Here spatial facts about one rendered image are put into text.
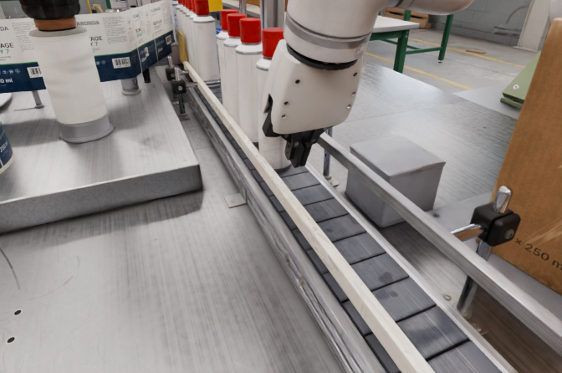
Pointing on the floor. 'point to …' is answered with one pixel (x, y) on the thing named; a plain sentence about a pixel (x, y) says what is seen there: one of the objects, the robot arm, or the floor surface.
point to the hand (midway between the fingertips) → (298, 149)
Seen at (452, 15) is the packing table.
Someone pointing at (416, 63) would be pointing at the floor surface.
